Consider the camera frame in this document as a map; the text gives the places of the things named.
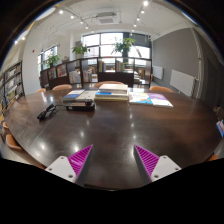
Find orange chair back middle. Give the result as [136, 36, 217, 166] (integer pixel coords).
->
[94, 81, 124, 88]

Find colourful open magazine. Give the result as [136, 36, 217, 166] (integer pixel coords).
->
[129, 92, 152, 105]

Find orange chair back right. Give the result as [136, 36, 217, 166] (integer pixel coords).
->
[149, 86, 174, 93]

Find green potted plant right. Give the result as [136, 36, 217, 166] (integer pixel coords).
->
[113, 38, 135, 53]

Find bookshelf at left wall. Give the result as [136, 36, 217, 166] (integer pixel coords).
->
[0, 61, 24, 115]

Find dark wooden shelf unit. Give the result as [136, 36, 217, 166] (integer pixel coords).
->
[40, 56, 152, 89]

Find stack of books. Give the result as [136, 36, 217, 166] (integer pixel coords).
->
[95, 84, 128, 101]

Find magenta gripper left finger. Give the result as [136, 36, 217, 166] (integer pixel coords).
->
[46, 145, 93, 186]

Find green potted plant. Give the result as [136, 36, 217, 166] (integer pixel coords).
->
[43, 55, 61, 68]
[113, 38, 135, 53]
[72, 43, 90, 57]

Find purple magazine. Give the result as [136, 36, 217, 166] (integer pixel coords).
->
[148, 93, 173, 108]

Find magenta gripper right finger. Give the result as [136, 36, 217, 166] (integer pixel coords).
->
[134, 145, 181, 185]

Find black charger with cable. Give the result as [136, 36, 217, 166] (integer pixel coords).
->
[37, 104, 65, 121]

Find green potted plant middle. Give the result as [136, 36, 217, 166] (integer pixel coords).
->
[72, 43, 90, 57]

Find ceiling air conditioner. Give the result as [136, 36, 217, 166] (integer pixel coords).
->
[95, 12, 117, 25]

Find blue and white book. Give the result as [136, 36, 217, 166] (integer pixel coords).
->
[63, 89, 84, 102]

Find green potted plant left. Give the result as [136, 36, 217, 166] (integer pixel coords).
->
[43, 55, 61, 68]

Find white wall radiator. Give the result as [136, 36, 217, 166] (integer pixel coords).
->
[170, 70, 195, 96]

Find orange chair back left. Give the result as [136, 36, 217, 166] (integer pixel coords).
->
[52, 84, 72, 90]

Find orange chair left side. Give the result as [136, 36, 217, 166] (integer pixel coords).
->
[6, 134, 22, 151]

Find orange chair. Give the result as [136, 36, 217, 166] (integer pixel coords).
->
[94, 81, 124, 88]
[52, 84, 72, 90]
[149, 86, 174, 93]
[6, 134, 22, 151]

